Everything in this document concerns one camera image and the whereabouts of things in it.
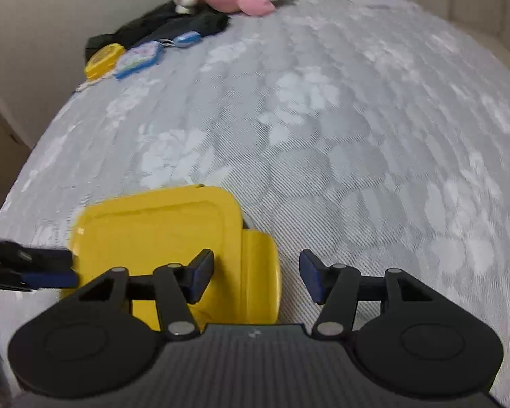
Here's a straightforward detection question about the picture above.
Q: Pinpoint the beige wooden cabinet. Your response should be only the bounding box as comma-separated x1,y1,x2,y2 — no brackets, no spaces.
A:
0,72,30,222

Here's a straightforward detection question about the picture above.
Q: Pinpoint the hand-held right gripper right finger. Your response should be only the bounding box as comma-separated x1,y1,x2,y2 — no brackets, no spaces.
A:
300,250,434,341

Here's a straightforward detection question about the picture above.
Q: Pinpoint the grey floral bed cover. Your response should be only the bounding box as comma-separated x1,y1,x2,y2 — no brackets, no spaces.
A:
0,0,510,408

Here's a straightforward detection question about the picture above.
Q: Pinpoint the blue floral pouch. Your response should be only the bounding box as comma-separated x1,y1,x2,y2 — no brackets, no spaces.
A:
114,41,164,81

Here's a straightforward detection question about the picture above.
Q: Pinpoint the small yellow plastic box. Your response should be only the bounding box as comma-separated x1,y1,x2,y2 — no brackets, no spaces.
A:
84,43,126,81

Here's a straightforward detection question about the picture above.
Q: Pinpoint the white floral cloth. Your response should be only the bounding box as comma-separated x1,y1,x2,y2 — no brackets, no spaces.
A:
76,72,115,93

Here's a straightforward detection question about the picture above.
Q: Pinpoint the yellow container lid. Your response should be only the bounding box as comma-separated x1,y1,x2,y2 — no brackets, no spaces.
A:
59,185,281,332

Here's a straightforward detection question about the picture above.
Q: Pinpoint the black clothing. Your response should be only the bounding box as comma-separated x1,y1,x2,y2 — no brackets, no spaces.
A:
85,0,230,62

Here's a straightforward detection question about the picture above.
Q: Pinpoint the blue keychain gadget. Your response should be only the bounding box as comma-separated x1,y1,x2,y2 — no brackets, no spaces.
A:
159,30,201,48

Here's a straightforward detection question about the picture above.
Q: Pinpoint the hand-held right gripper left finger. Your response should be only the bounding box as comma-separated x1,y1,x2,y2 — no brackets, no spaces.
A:
74,249,215,341

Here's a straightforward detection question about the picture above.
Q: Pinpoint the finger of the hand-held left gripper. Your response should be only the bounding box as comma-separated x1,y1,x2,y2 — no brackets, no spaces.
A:
0,270,78,292
0,238,74,271

